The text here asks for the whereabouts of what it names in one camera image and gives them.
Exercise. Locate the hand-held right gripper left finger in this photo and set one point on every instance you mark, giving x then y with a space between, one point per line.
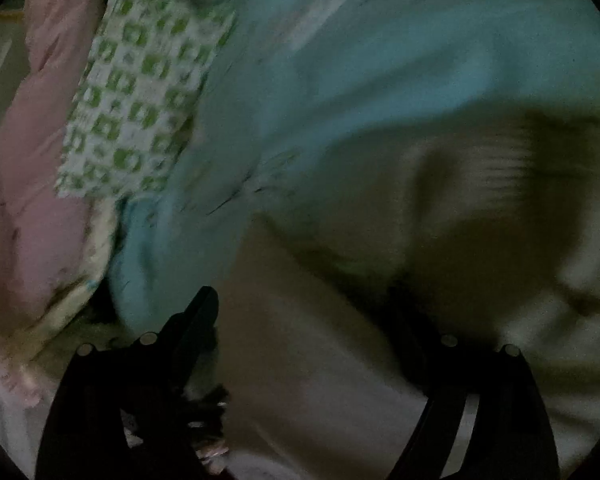
196 317

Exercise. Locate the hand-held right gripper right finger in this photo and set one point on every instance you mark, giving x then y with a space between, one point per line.
414 330

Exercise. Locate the beige knit sweater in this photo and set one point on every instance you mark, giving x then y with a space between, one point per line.
305 340

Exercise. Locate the cream printed blanket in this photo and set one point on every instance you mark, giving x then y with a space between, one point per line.
96 250

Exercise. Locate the pink quilt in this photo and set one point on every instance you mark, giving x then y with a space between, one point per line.
35 160

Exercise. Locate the green checkered small pillow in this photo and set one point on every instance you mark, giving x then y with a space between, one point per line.
140 90

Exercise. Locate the light blue floral bedsheet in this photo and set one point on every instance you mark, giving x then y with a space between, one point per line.
355 85

